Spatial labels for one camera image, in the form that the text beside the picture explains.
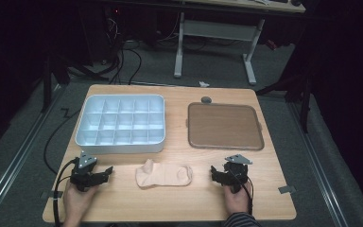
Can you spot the crumpled white paper scrap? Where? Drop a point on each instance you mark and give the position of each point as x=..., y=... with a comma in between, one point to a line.
x=203, y=84

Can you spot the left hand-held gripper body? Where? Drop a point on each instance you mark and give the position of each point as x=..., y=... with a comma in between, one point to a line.
x=83, y=176

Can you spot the white compartment organizer box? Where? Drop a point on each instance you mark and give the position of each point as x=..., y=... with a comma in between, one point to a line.
x=121, y=124

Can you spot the metal floor rail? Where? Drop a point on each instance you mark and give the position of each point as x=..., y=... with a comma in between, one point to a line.
x=15, y=157
x=318, y=170

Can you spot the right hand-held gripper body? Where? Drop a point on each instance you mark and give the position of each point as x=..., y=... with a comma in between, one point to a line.
x=236, y=176

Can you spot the white-legged wooden desk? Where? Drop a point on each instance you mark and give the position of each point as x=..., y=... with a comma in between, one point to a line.
x=217, y=30

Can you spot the person's right hand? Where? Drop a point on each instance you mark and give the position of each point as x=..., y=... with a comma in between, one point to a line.
x=238, y=203

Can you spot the peach ankle sock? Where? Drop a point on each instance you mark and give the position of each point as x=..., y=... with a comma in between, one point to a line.
x=164, y=176

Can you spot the grey round table knob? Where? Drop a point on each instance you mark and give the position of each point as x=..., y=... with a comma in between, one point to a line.
x=206, y=100

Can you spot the brown rectangular tray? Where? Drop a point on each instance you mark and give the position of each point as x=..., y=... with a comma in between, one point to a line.
x=225, y=126

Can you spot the person's left hand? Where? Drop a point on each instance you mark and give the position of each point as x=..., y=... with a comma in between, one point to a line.
x=75, y=203

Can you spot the black metal stand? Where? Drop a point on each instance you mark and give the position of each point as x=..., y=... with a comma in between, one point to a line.
x=47, y=85
x=304, y=104

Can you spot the grey tape strip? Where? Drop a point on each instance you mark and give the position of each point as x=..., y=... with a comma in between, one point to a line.
x=52, y=194
x=286, y=189

